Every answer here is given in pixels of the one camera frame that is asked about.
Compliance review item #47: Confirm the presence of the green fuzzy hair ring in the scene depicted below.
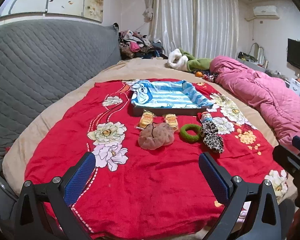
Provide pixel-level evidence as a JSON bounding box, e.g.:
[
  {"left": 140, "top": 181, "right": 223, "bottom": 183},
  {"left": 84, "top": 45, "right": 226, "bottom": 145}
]
[{"left": 179, "top": 123, "right": 203, "bottom": 144}]

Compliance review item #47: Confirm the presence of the leopard print scrunchie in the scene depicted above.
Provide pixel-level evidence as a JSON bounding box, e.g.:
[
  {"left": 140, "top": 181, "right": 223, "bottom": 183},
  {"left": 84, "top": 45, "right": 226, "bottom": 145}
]
[{"left": 199, "top": 120, "right": 224, "bottom": 154}]

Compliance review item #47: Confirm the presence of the red blue egg toy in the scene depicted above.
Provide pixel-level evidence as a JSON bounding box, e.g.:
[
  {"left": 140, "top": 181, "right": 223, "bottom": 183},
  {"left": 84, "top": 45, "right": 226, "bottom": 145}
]
[{"left": 197, "top": 112, "right": 213, "bottom": 124}]

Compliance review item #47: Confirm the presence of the beige mesh scrunchie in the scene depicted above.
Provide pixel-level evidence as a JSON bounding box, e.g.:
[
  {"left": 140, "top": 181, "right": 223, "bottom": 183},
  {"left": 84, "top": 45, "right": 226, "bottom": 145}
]
[{"left": 138, "top": 122, "right": 174, "bottom": 150}]

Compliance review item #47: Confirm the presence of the rice cracker packet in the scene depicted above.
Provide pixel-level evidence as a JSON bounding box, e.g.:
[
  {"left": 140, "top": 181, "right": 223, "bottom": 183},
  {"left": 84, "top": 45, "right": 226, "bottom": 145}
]
[
  {"left": 164, "top": 114, "right": 179, "bottom": 131},
  {"left": 136, "top": 110, "right": 155, "bottom": 129}
]

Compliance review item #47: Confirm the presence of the pink quilted duvet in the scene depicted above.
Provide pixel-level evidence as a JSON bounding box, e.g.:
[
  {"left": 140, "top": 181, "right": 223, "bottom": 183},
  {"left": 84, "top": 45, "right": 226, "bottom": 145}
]
[{"left": 210, "top": 56, "right": 300, "bottom": 154}]

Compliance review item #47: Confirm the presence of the beige bed sheet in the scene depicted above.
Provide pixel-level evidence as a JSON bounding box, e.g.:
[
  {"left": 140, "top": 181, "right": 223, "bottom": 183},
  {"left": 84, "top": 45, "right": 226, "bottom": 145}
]
[{"left": 2, "top": 59, "right": 214, "bottom": 201}]

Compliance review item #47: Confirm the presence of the red floral blanket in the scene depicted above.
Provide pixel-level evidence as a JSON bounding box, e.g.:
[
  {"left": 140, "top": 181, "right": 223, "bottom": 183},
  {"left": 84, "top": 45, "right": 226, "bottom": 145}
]
[{"left": 25, "top": 80, "right": 288, "bottom": 239}]

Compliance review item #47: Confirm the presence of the dark rectangular tray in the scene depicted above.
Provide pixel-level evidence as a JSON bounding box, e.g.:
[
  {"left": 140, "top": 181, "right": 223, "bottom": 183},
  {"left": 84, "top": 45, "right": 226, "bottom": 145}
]
[{"left": 128, "top": 105, "right": 207, "bottom": 117}]

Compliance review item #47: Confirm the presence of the black television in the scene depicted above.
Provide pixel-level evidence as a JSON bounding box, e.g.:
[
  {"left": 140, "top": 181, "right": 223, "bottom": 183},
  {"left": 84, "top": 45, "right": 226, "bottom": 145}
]
[{"left": 287, "top": 38, "right": 300, "bottom": 70}]

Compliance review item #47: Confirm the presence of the blue striped cartoon towel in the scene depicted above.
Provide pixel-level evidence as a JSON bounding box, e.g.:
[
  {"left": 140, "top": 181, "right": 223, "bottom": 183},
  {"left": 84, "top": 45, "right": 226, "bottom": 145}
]
[{"left": 131, "top": 80, "right": 213, "bottom": 109}]

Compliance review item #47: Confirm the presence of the vanity mirror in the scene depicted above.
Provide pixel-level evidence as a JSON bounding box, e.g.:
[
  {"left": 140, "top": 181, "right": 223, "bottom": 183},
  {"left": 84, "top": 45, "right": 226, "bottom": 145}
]
[{"left": 248, "top": 42, "right": 266, "bottom": 66}]

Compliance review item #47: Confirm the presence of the orange fruit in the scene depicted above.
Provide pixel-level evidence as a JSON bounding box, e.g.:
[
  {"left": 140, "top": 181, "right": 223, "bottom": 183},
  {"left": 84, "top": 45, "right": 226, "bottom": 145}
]
[{"left": 195, "top": 72, "right": 203, "bottom": 77}]

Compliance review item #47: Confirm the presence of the green white plush garment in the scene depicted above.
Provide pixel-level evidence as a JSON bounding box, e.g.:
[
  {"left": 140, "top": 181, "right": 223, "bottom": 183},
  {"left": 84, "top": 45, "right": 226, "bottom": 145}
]
[{"left": 167, "top": 49, "right": 212, "bottom": 72}]

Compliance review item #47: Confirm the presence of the white air conditioner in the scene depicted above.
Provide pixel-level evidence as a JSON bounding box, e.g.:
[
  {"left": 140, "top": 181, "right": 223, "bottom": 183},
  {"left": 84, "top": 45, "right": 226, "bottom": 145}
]
[{"left": 253, "top": 5, "right": 280, "bottom": 19}]

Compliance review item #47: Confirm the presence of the grey quilted headboard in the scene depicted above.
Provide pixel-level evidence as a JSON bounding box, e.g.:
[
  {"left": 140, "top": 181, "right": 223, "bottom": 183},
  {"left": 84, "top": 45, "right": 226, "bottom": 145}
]
[{"left": 0, "top": 19, "right": 121, "bottom": 172}]

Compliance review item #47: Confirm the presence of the white striped curtain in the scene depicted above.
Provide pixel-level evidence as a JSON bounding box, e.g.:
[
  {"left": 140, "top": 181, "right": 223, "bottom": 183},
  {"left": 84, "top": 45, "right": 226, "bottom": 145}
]
[{"left": 144, "top": 0, "right": 239, "bottom": 59}]

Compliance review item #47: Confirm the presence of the pile of clothes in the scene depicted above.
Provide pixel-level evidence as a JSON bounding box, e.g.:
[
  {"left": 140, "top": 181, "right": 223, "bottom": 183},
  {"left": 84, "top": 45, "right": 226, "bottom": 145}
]
[{"left": 118, "top": 30, "right": 168, "bottom": 60}]

